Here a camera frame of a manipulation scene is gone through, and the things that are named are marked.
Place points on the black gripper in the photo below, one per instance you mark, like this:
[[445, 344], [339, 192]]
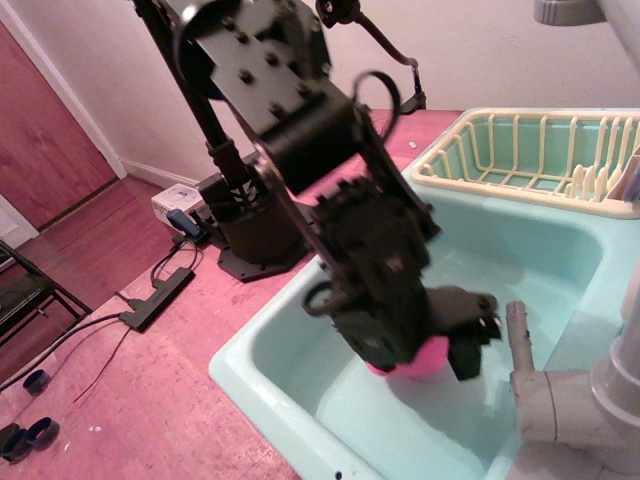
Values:
[[375, 297]]

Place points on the pink plastic cup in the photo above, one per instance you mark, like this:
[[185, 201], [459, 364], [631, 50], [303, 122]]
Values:
[[430, 359]]

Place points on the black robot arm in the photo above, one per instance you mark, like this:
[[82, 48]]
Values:
[[321, 155]]

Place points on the teal toy sink basin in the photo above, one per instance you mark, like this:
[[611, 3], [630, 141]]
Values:
[[318, 404]]

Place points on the beige toy faucet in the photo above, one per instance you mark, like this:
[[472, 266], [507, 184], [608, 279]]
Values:
[[578, 424]]

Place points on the cream dish drying rack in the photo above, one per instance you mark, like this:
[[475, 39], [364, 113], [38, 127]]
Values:
[[583, 160]]

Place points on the black desk clamp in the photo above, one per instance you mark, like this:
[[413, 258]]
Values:
[[418, 100]]

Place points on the black usb hub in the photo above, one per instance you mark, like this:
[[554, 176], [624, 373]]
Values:
[[145, 312]]

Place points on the blue clamp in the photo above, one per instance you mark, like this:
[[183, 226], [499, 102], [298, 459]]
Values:
[[180, 221]]

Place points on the white cardboard box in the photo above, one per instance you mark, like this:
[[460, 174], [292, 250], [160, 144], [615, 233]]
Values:
[[179, 196]]

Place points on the grey overhead fixture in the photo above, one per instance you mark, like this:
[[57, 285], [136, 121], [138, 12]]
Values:
[[567, 13]]

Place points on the black camera pole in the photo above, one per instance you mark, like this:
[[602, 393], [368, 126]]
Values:
[[220, 147]]

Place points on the black metal chair frame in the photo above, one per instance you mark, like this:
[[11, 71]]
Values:
[[28, 295]]

